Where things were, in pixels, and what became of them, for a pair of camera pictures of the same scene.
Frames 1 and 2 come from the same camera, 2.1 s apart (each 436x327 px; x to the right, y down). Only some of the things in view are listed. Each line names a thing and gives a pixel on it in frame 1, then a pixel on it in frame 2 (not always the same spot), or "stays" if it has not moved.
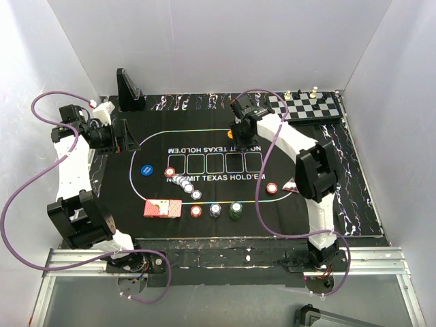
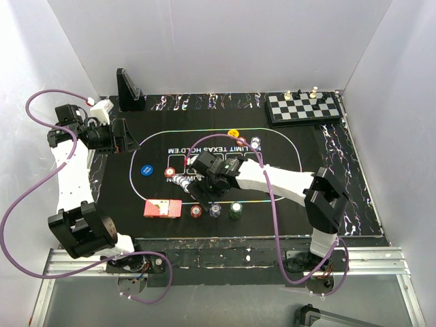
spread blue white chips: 187,186 stays
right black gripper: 250,144 → 197,187
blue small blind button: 146,170 stays
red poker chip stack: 195,211 stays
